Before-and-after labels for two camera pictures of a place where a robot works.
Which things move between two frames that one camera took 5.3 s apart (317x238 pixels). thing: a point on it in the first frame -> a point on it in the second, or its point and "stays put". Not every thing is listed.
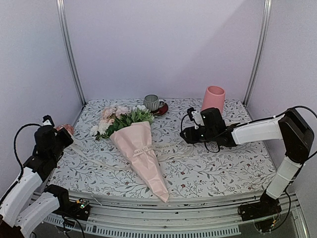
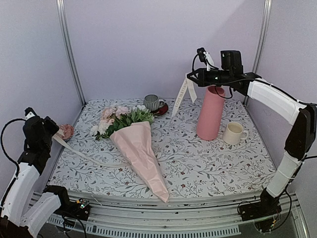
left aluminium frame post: x=60 y=6 stays put
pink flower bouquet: x=132 y=127 stays put
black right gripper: x=189 y=134 -> x=203 y=80
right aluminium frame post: x=267 y=12 stays put
